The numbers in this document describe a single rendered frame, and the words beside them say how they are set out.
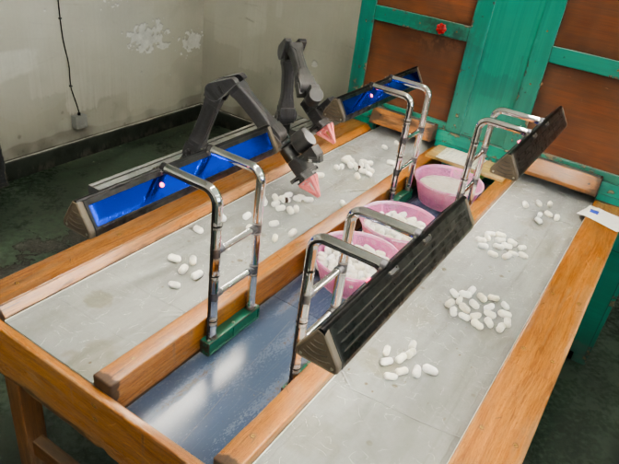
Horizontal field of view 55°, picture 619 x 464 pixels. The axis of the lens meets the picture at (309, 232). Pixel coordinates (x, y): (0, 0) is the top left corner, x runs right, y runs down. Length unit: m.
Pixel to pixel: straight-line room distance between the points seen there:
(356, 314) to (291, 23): 3.25
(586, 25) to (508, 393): 1.45
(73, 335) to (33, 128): 2.47
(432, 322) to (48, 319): 0.94
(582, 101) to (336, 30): 1.87
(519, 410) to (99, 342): 0.94
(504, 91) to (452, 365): 1.34
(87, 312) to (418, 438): 0.81
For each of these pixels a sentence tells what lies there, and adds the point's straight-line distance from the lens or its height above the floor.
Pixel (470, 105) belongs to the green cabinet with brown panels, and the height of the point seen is 0.97.
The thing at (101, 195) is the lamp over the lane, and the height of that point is 1.11.
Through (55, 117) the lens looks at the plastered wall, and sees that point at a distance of 3.88.
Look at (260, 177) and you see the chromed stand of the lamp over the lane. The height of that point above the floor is 1.10.
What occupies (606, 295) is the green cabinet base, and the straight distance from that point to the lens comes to 2.74.
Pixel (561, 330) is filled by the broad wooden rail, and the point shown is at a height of 0.76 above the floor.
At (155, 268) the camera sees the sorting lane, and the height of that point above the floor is 0.74.
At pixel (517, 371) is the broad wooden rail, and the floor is 0.76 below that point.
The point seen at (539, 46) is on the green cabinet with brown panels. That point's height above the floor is 1.26.
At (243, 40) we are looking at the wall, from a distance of 4.34.
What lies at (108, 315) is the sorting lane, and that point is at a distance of 1.51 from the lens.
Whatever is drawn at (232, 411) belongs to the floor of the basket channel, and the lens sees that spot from 1.36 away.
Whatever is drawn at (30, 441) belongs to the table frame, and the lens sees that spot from 1.92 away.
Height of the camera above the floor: 1.69
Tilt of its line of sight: 31 degrees down
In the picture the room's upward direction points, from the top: 8 degrees clockwise
